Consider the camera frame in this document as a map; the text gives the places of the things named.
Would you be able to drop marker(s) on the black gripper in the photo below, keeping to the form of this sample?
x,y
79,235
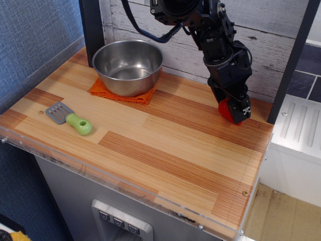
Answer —
x,y
228,80

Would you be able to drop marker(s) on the red toy strawberry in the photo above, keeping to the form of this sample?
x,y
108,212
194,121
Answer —
x,y
229,111

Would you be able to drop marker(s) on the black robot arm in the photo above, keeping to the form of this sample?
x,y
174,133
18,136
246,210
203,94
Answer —
x,y
206,21

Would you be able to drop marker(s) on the clear acrylic counter edge guard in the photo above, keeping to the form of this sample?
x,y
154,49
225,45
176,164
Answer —
x,y
200,197

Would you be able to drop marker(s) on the white toy sink unit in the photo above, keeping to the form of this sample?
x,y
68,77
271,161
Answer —
x,y
292,162

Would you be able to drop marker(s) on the stainless steel bowl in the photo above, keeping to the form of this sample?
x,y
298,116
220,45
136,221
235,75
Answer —
x,y
129,68

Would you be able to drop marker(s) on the orange folded cloth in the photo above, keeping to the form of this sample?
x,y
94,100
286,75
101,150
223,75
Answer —
x,y
100,90

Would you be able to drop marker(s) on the grey dispenser button panel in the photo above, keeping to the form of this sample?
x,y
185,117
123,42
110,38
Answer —
x,y
115,224

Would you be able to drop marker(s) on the grey green toy spatula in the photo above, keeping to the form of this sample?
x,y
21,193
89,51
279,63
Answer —
x,y
60,113

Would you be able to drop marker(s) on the silver toy fridge cabinet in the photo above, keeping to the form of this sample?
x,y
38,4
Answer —
x,y
78,199

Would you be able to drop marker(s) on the yellow object bottom left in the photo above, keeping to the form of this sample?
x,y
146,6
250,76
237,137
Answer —
x,y
19,236

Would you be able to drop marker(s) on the dark right shelf post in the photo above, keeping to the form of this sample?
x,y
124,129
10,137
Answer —
x,y
297,49

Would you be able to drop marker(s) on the dark shelf post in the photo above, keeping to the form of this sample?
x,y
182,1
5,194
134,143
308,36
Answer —
x,y
297,49
92,27

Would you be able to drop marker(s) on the dark left shelf post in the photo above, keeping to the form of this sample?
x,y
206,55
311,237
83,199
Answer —
x,y
92,27

